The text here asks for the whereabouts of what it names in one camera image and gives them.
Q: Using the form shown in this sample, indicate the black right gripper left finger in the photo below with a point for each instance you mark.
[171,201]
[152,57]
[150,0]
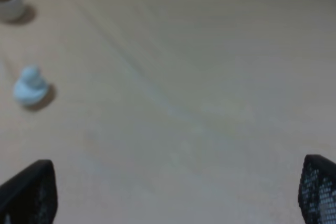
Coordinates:
[31,195]

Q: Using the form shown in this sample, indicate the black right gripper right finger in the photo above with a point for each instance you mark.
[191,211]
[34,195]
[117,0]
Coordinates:
[316,194]

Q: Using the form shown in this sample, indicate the white toy duck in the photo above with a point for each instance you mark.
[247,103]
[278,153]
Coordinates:
[31,87]

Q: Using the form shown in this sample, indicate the beige ceramic cup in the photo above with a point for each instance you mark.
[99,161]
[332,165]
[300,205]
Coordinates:
[12,10]

